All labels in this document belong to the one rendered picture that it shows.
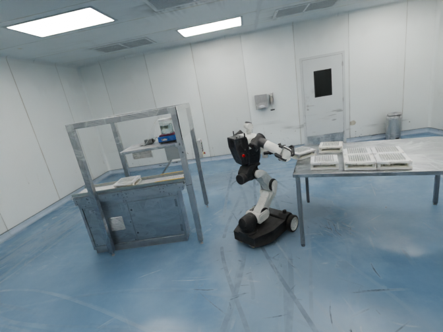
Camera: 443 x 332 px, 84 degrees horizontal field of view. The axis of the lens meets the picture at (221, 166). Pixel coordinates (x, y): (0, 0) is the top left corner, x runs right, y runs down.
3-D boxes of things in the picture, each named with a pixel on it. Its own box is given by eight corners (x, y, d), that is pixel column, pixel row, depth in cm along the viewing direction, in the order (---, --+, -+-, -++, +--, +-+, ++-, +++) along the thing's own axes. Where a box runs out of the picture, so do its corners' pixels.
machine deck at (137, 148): (183, 140, 292) (182, 137, 291) (177, 147, 256) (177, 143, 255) (133, 148, 295) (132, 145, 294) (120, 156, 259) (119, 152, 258)
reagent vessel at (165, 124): (175, 131, 282) (172, 114, 277) (173, 133, 267) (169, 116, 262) (163, 133, 283) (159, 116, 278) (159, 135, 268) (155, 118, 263)
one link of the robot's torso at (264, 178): (275, 192, 285) (254, 178, 254) (264, 190, 298) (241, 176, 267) (279, 180, 289) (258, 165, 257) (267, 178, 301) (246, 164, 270)
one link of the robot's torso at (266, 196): (262, 219, 269) (273, 178, 277) (248, 215, 283) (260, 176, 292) (269, 222, 279) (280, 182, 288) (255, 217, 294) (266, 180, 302)
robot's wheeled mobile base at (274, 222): (264, 254, 249) (260, 226, 240) (227, 239, 286) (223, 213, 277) (295, 225, 290) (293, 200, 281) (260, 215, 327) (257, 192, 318)
